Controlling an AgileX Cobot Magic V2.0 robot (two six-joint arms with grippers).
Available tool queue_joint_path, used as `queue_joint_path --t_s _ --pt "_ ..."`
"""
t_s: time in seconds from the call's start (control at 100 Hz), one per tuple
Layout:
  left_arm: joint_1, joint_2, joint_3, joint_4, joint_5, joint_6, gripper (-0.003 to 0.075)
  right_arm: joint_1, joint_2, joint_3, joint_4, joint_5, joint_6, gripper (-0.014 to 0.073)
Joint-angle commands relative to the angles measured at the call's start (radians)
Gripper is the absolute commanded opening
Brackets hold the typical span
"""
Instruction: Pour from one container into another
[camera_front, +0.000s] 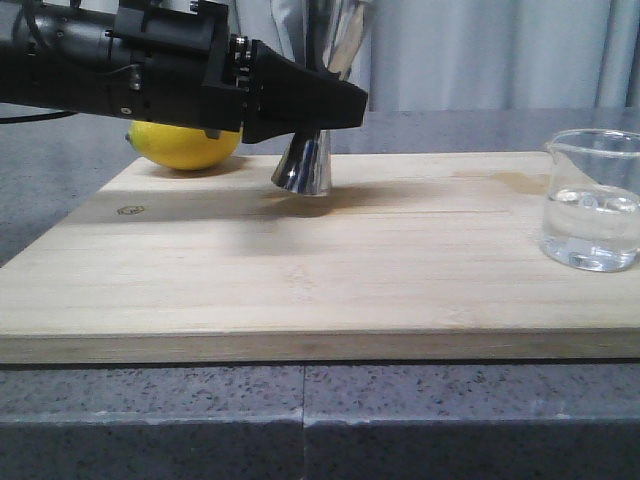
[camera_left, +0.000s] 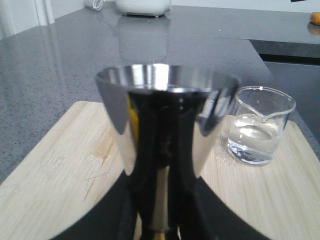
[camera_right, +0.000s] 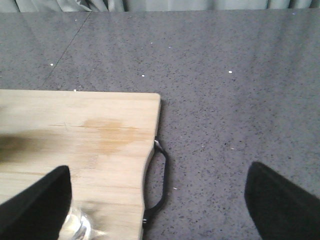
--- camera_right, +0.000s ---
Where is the grey curtain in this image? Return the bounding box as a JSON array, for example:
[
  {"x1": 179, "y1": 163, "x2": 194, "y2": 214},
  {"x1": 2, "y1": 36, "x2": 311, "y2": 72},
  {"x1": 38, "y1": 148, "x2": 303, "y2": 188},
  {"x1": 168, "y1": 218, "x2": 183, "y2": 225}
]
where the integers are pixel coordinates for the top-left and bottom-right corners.
[{"x1": 0, "y1": 0, "x2": 320, "y2": 13}]

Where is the clear glass measuring beaker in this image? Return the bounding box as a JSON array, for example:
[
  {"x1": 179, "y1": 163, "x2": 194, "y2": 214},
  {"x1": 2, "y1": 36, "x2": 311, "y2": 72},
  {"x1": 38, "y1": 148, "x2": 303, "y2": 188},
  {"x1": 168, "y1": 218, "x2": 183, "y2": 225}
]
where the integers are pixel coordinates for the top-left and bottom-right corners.
[{"x1": 57, "y1": 203, "x2": 109, "y2": 240}]

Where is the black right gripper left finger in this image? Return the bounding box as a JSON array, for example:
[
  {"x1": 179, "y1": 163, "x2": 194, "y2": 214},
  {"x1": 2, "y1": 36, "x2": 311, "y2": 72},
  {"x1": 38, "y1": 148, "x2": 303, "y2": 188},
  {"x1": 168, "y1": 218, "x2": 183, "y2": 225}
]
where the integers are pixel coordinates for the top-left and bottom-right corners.
[{"x1": 0, "y1": 165, "x2": 72, "y2": 240}]

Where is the black board handle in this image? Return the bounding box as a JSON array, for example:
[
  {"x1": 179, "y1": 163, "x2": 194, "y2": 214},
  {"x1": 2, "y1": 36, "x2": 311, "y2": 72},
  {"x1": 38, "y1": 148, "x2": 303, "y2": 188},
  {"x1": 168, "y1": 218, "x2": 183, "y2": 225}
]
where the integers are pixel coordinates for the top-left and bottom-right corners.
[{"x1": 142, "y1": 138, "x2": 170, "y2": 230}]

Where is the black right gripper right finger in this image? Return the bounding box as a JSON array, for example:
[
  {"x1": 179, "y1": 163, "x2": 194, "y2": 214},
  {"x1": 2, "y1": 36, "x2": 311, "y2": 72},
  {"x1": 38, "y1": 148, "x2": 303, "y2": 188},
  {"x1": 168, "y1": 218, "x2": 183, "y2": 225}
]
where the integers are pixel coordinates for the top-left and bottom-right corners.
[{"x1": 244, "y1": 161, "x2": 320, "y2": 240}]

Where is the wooden cutting board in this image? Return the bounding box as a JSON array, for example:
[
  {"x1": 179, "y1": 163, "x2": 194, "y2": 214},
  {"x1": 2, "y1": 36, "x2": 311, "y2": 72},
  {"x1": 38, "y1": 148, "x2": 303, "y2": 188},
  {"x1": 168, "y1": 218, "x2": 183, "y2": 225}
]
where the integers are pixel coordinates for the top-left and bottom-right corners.
[{"x1": 0, "y1": 89, "x2": 161, "y2": 240}]

